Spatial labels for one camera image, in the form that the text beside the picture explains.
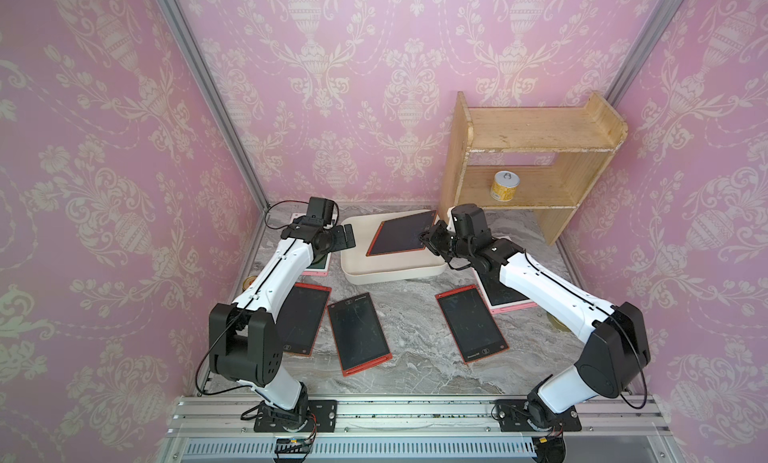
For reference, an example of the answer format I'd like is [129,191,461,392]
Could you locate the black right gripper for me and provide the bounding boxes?
[418,221,477,264]

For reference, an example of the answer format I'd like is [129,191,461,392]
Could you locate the pink writing tablet rainbow screen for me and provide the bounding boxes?
[290,212,337,278]

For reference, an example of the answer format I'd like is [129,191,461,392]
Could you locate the pink writing tablet dark screen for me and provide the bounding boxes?
[472,270,536,315]

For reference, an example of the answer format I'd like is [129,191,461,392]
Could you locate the red black newsmy tablet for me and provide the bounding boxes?
[435,285,509,364]
[276,283,332,357]

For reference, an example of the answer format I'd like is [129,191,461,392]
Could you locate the red black Newsmy tablet top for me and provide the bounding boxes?
[276,283,332,357]

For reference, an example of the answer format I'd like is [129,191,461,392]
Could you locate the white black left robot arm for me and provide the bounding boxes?
[201,197,356,431]

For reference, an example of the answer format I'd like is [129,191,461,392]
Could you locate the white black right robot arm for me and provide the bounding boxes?
[419,204,651,430]

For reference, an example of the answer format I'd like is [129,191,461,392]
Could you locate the white plastic storage box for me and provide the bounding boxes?
[340,210,447,285]

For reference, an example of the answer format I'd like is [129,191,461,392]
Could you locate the yellow white tin can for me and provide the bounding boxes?
[490,170,521,203]

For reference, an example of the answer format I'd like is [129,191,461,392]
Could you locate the round tin left side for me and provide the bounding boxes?
[242,275,257,292]

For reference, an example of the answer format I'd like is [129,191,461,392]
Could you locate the wooden shelf unit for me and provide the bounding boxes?
[438,93,628,244]

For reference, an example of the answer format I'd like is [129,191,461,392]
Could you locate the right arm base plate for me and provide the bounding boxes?
[491,399,582,434]

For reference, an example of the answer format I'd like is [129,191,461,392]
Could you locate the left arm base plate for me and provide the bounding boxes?
[254,399,338,433]

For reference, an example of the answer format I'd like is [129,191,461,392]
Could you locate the aluminium front rail frame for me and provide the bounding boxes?
[157,395,685,462]

